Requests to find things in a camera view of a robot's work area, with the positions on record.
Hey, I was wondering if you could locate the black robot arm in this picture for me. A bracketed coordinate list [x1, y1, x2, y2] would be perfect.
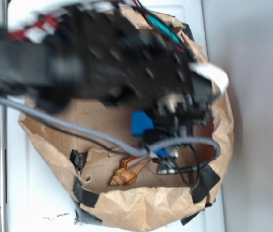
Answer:
[0, 1, 218, 123]

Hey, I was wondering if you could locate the red green wire bundle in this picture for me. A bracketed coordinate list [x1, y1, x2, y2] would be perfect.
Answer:
[5, 0, 195, 61]

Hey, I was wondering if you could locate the brown plastic seashell toy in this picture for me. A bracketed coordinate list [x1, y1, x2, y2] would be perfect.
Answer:
[110, 156, 151, 186]

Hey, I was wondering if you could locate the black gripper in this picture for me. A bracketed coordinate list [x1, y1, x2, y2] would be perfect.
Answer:
[63, 4, 216, 125]

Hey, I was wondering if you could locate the grey braided cable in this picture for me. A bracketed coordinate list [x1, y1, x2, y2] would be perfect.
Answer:
[0, 95, 222, 174]

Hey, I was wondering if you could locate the blue rectangular block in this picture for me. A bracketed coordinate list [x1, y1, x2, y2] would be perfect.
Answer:
[131, 111, 154, 137]

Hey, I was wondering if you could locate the brown paper bag bin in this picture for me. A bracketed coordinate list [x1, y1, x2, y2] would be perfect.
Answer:
[19, 13, 234, 232]

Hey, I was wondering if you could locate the white paper tag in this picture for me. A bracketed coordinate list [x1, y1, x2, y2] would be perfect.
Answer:
[188, 62, 230, 94]

